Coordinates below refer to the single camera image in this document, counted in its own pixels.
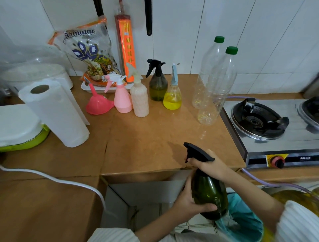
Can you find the person's right hand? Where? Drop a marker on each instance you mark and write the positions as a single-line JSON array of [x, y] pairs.
[[216, 166]]

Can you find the person's left hand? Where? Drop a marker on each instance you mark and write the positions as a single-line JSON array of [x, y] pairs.
[[185, 203]]

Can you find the person's right fingers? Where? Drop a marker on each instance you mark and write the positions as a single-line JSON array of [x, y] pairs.
[[203, 165]]

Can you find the person's left thumb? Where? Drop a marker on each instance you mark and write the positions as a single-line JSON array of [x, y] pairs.
[[206, 207]]

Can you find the dark green spray bottle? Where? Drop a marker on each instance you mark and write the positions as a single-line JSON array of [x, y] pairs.
[[209, 192]]

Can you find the person's left forearm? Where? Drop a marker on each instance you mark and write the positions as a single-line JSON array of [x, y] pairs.
[[157, 224]]

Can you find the person's right forearm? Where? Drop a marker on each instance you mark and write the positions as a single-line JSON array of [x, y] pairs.
[[254, 194]]

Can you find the teal trash bin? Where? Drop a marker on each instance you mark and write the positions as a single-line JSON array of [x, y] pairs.
[[245, 219]]

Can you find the open cardboard box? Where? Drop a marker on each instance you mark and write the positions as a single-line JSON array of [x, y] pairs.
[[139, 197]]

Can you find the black stove burner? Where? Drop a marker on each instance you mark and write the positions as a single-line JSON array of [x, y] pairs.
[[310, 112], [256, 122]]

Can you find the yellow spray bottle blue nozzle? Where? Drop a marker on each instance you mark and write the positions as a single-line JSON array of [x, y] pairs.
[[172, 98]]

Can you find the red and black stove knob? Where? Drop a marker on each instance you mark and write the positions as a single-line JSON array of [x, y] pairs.
[[278, 162]]

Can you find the clear plastic bottle green cap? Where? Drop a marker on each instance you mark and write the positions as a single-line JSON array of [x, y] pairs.
[[219, 89], [208, 64]]

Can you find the olive spray bottle black trigger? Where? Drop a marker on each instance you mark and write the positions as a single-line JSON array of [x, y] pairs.
[[158, 87]]

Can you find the cream spray bottle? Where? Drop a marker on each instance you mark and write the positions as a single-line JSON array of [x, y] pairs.
[[139, 99]]

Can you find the yellow round container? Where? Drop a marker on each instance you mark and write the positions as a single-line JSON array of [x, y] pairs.
[[299, 199]]

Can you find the stainless steel gas stove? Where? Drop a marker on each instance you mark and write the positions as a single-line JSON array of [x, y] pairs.
[[296, 144]]

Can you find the pink spray bottle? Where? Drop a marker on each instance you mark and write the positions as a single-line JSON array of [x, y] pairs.
[[122, 99]]

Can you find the pink plastic funnel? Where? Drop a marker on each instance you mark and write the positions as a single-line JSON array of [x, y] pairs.
[[98, 104]]

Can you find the white plastic tray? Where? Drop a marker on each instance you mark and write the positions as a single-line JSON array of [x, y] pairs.
[[86, 88]]

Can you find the orange long packet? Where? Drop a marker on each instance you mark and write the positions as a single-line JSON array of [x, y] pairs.
[[127, 47]]

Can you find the white paper towel roll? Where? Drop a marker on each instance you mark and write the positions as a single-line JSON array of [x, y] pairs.
[[56, 114]]

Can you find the printed plastic rice bag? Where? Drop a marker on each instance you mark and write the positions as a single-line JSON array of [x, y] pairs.
[[87, 49]]

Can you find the white and green rice cooker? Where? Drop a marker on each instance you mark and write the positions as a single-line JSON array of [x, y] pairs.
[[18, 127]]

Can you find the white container with clear lid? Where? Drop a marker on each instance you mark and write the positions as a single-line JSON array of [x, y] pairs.
[[32, 72]]

